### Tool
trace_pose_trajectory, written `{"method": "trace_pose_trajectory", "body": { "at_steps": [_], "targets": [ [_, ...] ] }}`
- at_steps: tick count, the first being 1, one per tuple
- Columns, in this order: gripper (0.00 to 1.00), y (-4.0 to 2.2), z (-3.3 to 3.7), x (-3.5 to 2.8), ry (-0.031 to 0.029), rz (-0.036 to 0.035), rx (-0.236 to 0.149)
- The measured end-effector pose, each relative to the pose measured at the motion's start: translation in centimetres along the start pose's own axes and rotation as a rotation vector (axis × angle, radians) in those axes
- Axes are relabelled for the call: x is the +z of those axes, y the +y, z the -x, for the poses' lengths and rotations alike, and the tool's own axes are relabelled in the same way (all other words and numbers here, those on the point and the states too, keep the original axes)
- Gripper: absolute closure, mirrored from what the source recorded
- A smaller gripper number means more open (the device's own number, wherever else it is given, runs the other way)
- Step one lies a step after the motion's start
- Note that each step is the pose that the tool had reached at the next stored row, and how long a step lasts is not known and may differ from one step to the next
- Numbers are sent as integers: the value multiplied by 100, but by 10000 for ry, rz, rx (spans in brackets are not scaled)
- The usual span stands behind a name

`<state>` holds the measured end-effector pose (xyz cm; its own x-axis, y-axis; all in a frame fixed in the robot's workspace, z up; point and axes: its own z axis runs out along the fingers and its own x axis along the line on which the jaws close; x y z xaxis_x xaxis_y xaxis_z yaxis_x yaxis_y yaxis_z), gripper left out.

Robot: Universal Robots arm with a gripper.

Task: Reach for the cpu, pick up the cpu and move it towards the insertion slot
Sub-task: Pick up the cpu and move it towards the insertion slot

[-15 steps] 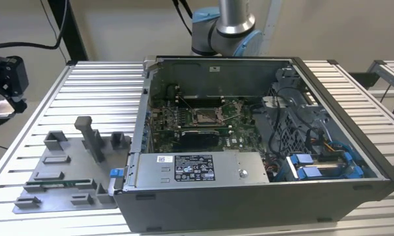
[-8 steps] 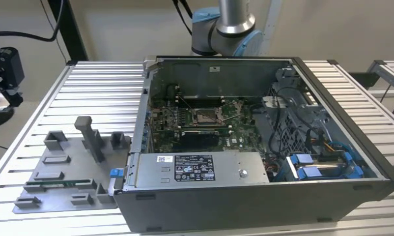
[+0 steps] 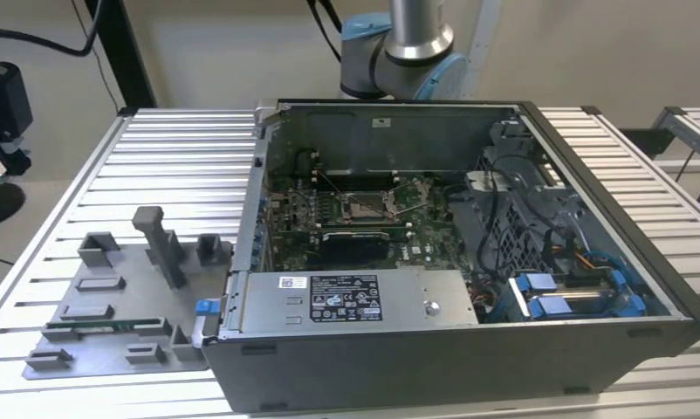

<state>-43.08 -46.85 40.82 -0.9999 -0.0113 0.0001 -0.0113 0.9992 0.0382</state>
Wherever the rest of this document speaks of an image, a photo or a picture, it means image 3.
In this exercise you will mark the black ribbed heat sink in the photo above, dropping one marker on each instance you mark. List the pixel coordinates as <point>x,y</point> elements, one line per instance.
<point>354,251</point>

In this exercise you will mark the black open PC case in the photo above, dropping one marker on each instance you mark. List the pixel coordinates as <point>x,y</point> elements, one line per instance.
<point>383,371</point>

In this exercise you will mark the green RAM stick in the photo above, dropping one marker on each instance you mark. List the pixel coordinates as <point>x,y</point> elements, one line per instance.
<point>98,324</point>

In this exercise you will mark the CPU socket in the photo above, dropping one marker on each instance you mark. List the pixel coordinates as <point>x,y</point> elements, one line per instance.
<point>363,209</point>

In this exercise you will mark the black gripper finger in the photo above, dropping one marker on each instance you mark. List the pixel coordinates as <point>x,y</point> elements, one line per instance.
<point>15,163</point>

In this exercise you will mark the white metal post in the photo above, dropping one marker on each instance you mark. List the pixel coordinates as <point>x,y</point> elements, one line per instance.
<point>479,43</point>

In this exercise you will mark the black metal post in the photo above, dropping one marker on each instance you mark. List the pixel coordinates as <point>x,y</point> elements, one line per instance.
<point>130,65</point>

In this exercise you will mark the aluminium slat side table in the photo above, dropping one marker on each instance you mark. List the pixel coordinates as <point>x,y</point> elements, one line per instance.
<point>695,126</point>

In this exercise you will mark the grey metal disk bay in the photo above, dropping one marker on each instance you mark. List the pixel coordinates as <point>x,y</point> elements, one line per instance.
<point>499,227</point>

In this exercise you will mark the black bracket box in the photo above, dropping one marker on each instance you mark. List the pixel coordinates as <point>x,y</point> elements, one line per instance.
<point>646,142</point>

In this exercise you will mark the black RAM slot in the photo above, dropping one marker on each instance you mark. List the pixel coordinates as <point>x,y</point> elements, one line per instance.
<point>354,176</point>
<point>354,186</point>

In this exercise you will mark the grey plastic parts rack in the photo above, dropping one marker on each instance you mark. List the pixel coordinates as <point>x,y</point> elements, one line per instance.
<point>133,305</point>

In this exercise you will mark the silver power supply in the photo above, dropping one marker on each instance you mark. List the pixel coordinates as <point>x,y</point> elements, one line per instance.
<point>267,305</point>

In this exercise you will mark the blue plastic latch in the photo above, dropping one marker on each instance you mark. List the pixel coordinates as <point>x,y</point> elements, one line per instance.
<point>205,307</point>

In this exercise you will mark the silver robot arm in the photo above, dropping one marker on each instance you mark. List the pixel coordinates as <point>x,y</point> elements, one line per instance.
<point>415,35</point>

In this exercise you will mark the green motherboard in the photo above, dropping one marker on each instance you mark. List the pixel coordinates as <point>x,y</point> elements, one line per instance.
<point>430,231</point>

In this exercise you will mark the blue disk carrier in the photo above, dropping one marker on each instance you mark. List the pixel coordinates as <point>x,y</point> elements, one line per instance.
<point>549,307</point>
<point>538,281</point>

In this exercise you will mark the metal locking lever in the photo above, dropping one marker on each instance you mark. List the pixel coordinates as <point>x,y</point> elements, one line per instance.
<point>330,181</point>

